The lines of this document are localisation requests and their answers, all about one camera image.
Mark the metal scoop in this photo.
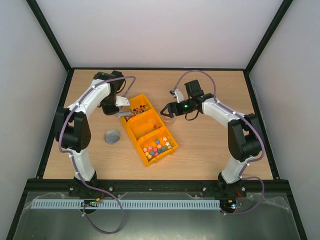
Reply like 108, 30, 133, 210
115, 109, 132, 118

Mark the round metal lid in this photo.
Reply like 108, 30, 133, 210
104, 129, 121, 145

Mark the orange three-compartment bin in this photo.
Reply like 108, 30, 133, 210
120, 94, 179, 167

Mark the clear plastic jar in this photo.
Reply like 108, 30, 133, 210
160, 115, 176, 126

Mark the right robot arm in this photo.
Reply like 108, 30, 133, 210
160, 79, 266, 197

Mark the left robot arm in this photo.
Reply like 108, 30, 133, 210
54, 70, 136, 192

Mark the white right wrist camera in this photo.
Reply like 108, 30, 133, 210
169, 88, 185, 103

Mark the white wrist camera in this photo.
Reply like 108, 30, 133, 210
169, 88, 185, 103
115, 96, 130, 108

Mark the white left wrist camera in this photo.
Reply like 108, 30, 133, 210
115, 96, 130, 108

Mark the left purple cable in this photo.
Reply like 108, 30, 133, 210
57, 75, 137, 235

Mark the white slotted cable duct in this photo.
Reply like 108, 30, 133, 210
30, 199, 221, 210

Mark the black aluminium frame rail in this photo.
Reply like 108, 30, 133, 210
23, 178, 292, 198

